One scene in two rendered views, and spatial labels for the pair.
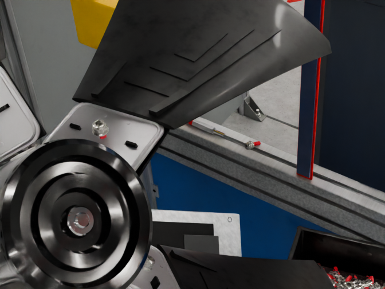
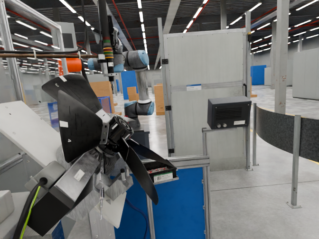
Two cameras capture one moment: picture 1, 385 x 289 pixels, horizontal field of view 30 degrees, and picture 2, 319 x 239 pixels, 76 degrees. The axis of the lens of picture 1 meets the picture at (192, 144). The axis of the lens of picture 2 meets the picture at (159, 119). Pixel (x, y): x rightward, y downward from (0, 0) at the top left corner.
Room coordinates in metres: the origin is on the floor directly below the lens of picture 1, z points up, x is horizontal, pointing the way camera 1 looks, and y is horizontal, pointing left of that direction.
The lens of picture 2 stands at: (-0.45, 0.54, 1.40)
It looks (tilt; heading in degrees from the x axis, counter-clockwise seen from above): 11 degrees down; 320
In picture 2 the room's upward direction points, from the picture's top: 5 degrees counter-clockwise
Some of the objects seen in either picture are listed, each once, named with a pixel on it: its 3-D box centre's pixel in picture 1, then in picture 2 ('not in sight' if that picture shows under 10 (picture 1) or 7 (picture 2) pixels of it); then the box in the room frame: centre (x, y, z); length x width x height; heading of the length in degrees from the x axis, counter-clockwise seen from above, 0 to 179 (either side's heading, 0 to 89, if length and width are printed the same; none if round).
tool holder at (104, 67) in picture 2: not in sight; (107, 65); (0.45, 0.07, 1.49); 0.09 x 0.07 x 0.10; 86
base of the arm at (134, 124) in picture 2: not in sight; (131, 121); (1.07, -0.42, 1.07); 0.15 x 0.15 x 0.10
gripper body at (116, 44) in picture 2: not in sight; (110, 41); (0.53, -0.01, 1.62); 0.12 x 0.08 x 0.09; 141
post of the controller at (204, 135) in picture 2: not in sight; (204, 141); (0.40, -0.58, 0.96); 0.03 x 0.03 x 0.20; 51
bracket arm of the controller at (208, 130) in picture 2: not in sight; (219, 129); (0.33, -0.66, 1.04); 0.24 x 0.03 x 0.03; 51
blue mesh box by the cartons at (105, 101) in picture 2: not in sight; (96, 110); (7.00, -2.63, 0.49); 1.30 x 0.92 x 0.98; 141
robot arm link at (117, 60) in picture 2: not in sight; (114, 63); (0.67, -0.09, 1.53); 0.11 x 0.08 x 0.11; 35
